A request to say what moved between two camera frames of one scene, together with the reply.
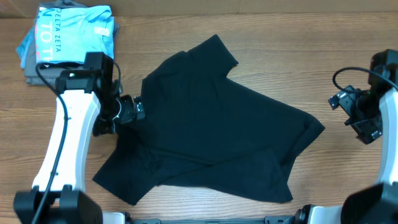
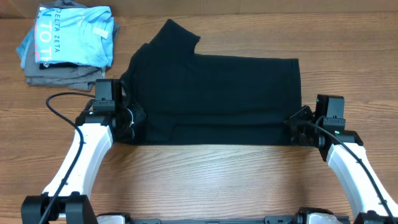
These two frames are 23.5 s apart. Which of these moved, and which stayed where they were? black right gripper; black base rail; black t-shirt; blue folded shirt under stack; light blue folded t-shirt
Moved: black t-shirt; black right gripper
Stayed: black base rail; light blue folded t-shirt; blue folded shirt under stack
